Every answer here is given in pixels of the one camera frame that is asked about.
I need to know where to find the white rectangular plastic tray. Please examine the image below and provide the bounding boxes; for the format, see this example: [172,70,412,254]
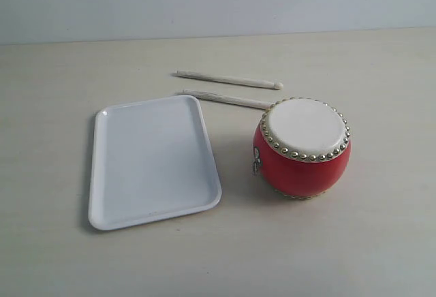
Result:
[88,95,222,231]

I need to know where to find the wooden drumstick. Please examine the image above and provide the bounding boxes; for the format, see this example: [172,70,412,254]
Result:
[172,70,284,90]
[177,89,273,110]

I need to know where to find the small red drum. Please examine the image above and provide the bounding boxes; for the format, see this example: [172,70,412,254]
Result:
[252,97,352,200]

